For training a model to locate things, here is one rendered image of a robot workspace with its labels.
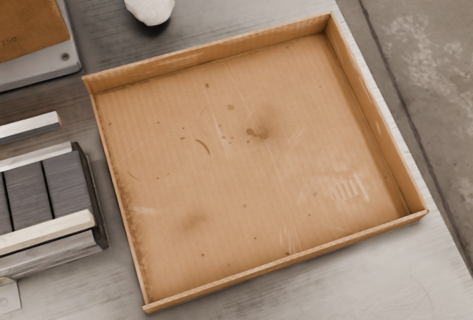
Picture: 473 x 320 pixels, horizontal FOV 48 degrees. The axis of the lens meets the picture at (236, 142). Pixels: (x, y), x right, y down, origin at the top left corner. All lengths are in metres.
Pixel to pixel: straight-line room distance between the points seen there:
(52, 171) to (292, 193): 0.25
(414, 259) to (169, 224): 0.26
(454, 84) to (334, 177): 1.17
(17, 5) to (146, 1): 0.15
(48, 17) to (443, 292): 0.51
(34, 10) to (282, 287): 0.39
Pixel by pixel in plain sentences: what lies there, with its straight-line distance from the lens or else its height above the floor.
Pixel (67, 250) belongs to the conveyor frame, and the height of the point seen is 0.88.
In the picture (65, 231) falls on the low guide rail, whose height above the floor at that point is 0.91.
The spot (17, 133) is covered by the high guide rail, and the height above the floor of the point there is 0.96.
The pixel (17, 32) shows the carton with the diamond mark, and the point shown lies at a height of 0.89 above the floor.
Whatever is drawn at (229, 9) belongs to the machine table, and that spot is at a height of 0.83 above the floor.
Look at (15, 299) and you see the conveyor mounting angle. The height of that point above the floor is 0.83.
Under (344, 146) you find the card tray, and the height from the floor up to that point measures 0.83.
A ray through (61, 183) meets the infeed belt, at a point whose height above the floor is 0.88.
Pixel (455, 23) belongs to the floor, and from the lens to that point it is 1.87.
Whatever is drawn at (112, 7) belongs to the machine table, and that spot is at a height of 0.83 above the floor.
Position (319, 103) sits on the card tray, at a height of 0.83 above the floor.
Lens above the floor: 1.39
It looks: 67 degrees down
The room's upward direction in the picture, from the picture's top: 6 degrees clockwise
